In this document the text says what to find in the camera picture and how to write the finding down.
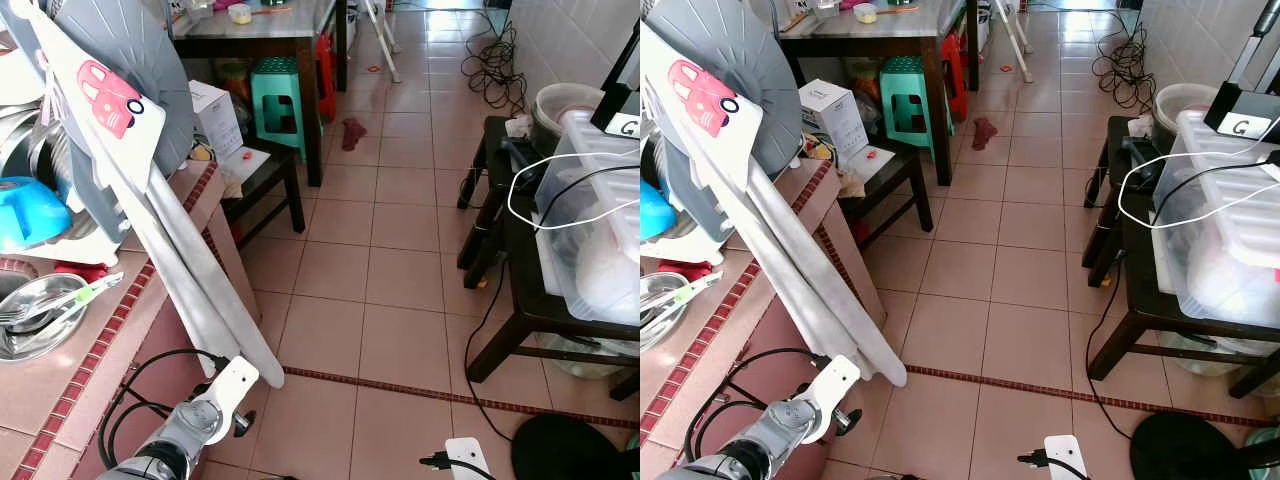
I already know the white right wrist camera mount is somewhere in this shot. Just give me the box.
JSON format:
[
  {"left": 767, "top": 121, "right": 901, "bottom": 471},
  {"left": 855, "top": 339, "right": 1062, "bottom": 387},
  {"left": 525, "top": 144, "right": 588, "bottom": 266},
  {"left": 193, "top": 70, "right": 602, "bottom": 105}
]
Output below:
[
  {"left": 1044, "top": 434, "right": 1089, "bottom": 480},
  {"left": 445, "top": 437, "right": 491, "bottom": 480}
]

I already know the tangled black cable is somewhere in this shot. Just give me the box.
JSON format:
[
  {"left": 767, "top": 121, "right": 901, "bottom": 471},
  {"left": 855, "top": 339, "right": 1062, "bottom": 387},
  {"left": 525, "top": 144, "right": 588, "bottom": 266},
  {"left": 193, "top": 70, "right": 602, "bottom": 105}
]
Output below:
[
  {"left": 1090, "top": 22, "right": 1161, "bottom": 117},
  {"left": 460, "top": 22, "right": 528, "bottom": 117}
]

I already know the dark wooden dining table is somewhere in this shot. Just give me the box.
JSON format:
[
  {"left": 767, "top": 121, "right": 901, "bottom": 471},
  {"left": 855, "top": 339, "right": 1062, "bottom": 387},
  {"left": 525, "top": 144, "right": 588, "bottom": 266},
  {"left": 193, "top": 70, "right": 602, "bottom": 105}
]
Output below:
[
  {"left": 778, "top": 0, "right": 979, "bottom": 188},
  {"left": 172, "top": 0, "right": 348, "bottom": 188}
]

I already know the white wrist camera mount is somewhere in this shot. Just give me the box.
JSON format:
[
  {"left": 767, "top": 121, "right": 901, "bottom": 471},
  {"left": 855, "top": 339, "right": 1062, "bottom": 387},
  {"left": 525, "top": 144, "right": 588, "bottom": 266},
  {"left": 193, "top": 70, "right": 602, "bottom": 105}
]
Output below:
[
  {"left": 445, "top": 437, "right": 491, "bottom": 480},
  {"left": 205, "top": 356, "right": 260, "bottom": 447},
  {"left": 1044, "top": 434, "right": 1089, "bottom": 480},
  {"left": 805, "top": 354, "right": 862, "bottom": 445}
]

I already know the low dark wooden stool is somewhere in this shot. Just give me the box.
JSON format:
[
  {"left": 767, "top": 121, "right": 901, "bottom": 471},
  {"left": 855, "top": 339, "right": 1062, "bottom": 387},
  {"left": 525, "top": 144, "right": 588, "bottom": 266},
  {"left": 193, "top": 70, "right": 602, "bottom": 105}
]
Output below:
[
  {"left": 838, "top": 140, "right": 935, "bottom": 251},
  {"left": 222, "top": 140, "right": 307, "bottom": 251}
]

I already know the red plastic stool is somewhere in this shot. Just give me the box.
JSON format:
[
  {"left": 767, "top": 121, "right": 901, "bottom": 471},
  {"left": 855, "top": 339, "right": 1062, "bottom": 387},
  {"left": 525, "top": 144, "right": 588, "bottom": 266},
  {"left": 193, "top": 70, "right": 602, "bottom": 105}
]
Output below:
[
  {"left": 316, "top": 33, "right": 339, "bottom": 123},
  {"left": 942, "top": 30, "right": 969, "bottom": 123}
]

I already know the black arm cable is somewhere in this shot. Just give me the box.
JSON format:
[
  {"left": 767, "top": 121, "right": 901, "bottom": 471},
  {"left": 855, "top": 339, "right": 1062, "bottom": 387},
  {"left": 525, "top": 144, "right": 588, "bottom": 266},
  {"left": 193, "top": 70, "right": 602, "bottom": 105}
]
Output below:
[
  {"left": 420, "top": 452, "right": 498, "bottom": 480},
  {"left": 97, "top": 348, "right": 231, "bottom": 471},
  {"left": 1018, "top": 450, "right": 1091, "bottom": 480},
  {"left": 688, "top": 347, "right": 831, "bottom": 463}
]

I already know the thin black power cord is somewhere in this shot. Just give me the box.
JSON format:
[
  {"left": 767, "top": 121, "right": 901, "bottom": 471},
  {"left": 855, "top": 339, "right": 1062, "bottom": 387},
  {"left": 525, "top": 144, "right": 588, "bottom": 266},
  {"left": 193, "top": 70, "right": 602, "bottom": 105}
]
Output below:
[
  {"left": 1085, "top": 255, "right": 1141, "bottom": 441},
  {"left": 464, "top": 258, "right": 521, "bottom": 444}
]

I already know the white cardboard box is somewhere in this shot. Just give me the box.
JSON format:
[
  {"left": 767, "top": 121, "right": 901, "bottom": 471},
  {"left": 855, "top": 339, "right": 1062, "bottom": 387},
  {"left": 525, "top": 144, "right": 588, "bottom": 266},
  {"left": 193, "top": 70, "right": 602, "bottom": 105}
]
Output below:
[
  {"left": 189, "top": 80, "right": 244, "bottom": 161},
  {"left": 798, "top": 79, "right": 869, "bottom": 166}
]

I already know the thin white cable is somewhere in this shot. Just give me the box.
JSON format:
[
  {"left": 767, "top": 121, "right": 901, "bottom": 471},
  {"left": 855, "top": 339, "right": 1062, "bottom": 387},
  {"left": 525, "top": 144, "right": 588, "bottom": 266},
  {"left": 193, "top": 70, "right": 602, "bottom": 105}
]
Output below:
[
  {"left": 1117, "top": 150, "right": 1280, "bottom": 231},
  {"left": 507, "top": 152, "right": 641, "bottom": 232}
]

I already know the grey ribbed plastic cover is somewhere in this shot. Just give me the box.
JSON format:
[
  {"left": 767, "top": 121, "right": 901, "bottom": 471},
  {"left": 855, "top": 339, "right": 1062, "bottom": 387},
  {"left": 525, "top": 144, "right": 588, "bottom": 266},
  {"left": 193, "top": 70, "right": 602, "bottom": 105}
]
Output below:
[
  {"left": 645, "top": 0, "right": 801, "bottom": 241},
  {"left": 52, "top": 0, "right": 197, "bottom": 179}
]

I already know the white dish rack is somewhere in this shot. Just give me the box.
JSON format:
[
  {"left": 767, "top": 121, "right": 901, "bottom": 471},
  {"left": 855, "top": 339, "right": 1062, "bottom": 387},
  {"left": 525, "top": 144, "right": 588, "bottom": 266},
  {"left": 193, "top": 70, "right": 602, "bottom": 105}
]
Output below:
[
  {"left": 0, "top": 100, "right": 151, "bottom": 269},
  {"left": 640, "top": 215, "right": 729, "bottom": 266}
]

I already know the green and white plastic tub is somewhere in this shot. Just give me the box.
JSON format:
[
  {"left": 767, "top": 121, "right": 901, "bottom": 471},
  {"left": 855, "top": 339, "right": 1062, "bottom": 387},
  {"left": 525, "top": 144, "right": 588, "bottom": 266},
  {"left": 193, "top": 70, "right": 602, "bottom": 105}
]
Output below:
[{"left": 1245, "top": 425, "right": 1280, "bottom": 480}]

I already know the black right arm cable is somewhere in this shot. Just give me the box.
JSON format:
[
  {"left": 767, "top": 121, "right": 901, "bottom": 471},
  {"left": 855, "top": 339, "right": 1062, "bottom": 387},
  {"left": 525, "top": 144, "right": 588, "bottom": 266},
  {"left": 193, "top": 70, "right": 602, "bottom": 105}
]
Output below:
[
  {"left": 1018, "top": 450, "right": 1091, "bottom": 480},
  {"left": 420, "top": 452, "right": 498, "bottom": 480}
]

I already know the blue plastic bowl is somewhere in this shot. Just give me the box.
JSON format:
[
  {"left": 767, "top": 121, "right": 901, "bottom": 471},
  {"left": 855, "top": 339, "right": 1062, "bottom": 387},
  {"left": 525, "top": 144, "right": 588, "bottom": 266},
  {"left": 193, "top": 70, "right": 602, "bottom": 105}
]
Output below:
[
  {"left": 0, "top": 177, "right": 73, "bottom": 254},
  {"left": 640, "top": 180, "right": 679, "bottom": 241}
]

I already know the green plastic stool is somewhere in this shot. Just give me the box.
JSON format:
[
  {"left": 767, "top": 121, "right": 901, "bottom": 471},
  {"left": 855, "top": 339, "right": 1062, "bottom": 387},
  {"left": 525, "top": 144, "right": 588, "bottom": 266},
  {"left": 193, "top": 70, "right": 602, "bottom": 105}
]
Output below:
[
  {"left": 250, "top": 56, "right": 331, "bottom": 161},
  {"left": 880, "top": 56, "right": 956, "bottom": 161}
]

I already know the white folding stand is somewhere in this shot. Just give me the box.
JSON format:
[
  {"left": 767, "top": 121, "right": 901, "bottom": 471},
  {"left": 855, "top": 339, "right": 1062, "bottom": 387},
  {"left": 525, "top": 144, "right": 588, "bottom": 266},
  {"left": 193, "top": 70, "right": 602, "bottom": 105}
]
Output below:
[
  {"left": 362, "top": 0, "right": 403, "bottom": 84},
  {"left": 990, "top": 0, "right": 1036, "bottom": 83}
]

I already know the green handled steel utensil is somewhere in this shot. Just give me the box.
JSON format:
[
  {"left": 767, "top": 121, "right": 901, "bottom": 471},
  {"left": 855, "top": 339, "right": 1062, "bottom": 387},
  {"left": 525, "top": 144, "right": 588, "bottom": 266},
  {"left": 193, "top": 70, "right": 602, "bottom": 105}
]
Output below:
[
  {"left": 640, "top": 270, "right": 725, "bottom": 326},
  {"left": 0, "top": 272, "right": 127, "bottom": 329}
]

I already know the steel cooking pot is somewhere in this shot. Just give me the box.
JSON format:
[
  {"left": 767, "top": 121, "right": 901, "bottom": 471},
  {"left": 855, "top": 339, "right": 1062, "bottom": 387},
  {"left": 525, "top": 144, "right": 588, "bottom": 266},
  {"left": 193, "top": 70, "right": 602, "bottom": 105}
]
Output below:
[
  {"left": 0, "top": 100, "right": 71, "bottom": 186},
  {"left": 640, "top": 130, "right": 669, "bottom": 201}
]

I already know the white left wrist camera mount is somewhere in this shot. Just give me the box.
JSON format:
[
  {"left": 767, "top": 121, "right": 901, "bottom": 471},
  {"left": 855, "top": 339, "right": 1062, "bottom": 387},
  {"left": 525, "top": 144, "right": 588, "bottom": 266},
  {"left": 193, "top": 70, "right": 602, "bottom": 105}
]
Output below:
[
  {"left": 205, "top": 356, "right": 260, "bottom": 447},
  {"left": 805, "top": 354, "right": 862, "bottom": 445}
]

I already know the clear plastic storage box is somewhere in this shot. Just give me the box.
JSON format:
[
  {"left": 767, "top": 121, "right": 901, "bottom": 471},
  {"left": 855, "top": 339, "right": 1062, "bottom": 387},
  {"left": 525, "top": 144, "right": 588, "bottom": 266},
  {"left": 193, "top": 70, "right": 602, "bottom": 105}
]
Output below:
[
  {"left": 1152, "top": 108, "right": 1280, "bottom": 329},
  {"left": 533, "top": 108, "right": 641, "bottom": 327}
]

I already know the white round pot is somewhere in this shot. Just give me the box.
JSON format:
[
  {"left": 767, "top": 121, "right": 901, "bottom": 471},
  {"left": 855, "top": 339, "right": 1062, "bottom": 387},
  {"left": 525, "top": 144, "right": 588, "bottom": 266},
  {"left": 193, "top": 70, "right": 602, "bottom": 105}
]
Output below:
[
  {"left": 1152, "top": 82, "right": 1223, "bottom": 153},
  {"left": 533, "top": 82, "right": 608, "bottom": 153}
]

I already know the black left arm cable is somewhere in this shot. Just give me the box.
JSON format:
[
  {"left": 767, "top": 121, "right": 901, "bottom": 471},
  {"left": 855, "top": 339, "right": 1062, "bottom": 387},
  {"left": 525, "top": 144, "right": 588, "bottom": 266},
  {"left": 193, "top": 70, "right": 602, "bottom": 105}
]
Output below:
[
  {"left": 688, "top": 347, "right": 831, "bottom": 463},
  {"left": 97, "top": 348, "right": 231, "bottom": 471}
]

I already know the shallow steel bowl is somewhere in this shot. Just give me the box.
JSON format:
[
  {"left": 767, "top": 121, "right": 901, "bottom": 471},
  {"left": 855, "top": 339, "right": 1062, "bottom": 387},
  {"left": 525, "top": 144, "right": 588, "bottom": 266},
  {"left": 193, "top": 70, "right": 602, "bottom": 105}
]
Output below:
[
  {"left": 640, "top": 272, "right": 693, "bottom": 351},
  {"left": 0, "top": 272, "right": 91, "bottom": 364}
]

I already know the grey apron with pink print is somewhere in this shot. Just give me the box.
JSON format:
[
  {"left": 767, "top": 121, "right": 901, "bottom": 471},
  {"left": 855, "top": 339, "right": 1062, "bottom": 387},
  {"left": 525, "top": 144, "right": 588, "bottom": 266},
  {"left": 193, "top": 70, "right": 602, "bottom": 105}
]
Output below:
[
  {"left": 640, "top": 20, "right": 909, "bottom": 389},
  {"left": 18, "top": 0, "right": 287, "bottom": 389}
]

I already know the black round fan base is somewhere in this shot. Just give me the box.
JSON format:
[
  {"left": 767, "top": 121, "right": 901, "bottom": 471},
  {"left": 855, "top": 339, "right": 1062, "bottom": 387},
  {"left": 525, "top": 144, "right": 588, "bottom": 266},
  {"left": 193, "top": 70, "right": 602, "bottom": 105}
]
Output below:
[
  {"left": 1130, "top": 412, "right": 1280, "bottom": 480},
  {"left": 511, "top": 413, "right": 641, "bottom": 480}
]

